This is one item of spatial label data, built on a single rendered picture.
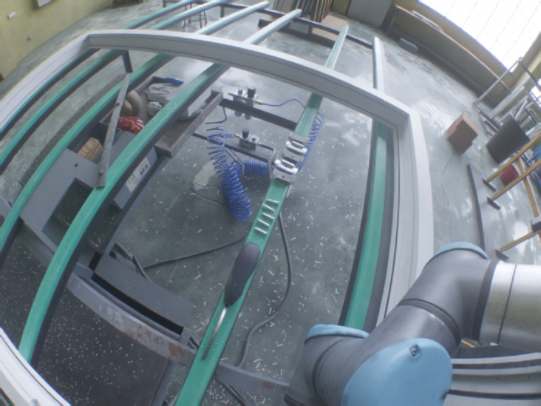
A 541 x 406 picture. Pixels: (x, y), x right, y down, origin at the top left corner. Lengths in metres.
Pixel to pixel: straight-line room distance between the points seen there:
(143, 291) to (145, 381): 0.27
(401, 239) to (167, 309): 0.63
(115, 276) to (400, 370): 0.74
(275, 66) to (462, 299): 0.71
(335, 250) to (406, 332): 1.24
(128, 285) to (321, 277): 1.01
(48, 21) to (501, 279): 7.03
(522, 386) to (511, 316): 0.97
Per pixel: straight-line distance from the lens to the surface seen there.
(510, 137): 4.36
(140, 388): 0.75
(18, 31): 6.58
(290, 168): 0.48
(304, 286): 1.31
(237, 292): 0.35
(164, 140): 0.92
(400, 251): 0.50
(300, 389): 0.32
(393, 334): 0.22
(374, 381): 0.19
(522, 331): 0.26
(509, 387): 1.23
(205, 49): 0.84
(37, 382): 0.57
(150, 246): 1.38
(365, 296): 0.45
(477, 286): 0.26
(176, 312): 0.70
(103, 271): 0.81
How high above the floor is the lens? 1.24
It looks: 61 degrees down
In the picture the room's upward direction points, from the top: 19 degrees clockwise
